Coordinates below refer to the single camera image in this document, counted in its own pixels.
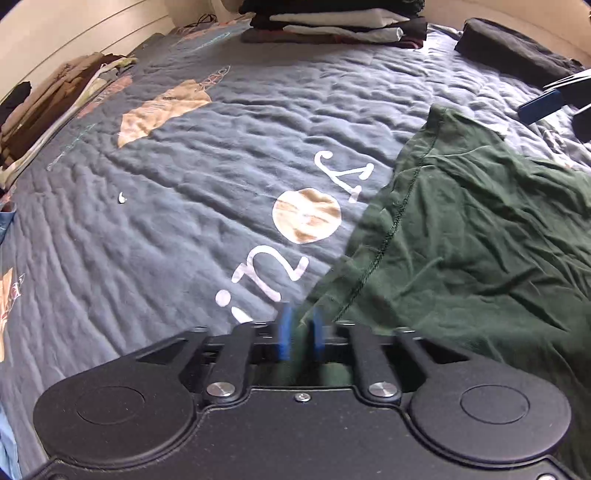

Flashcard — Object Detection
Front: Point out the cream padded sofa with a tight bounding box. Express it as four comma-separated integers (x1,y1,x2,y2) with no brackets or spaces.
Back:
427,0,591,65

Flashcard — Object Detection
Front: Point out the blue patterned garment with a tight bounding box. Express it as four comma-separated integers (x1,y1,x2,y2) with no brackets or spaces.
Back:
0,194,18,241

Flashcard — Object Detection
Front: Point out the stack of folded dark clothes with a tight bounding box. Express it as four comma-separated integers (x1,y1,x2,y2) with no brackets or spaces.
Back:
239,0,431,48

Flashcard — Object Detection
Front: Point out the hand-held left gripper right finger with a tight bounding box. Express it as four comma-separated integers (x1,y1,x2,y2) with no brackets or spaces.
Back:
309,307,472,403

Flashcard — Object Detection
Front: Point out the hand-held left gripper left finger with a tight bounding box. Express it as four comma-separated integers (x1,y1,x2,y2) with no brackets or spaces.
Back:
137,302,301,404

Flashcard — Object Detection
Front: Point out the light blue garment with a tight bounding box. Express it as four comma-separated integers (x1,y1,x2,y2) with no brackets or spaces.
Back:
0,401,21,480

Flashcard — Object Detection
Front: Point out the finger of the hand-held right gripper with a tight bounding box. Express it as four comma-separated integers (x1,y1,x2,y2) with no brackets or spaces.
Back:
571,102,591,145
516,68,591,125

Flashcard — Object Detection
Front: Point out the grey printed quilt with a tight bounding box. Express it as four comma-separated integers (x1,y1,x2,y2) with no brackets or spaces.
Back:
0,18,591,480

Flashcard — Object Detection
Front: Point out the stack of folded brown clothes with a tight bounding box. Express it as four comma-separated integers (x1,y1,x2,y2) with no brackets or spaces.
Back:
0,52,140,188

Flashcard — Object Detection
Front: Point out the folded black garment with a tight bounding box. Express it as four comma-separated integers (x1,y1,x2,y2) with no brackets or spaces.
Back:
454,17,588,89

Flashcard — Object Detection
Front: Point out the green t-shirt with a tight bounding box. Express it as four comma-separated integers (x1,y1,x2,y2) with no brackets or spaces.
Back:
271,104,591,389

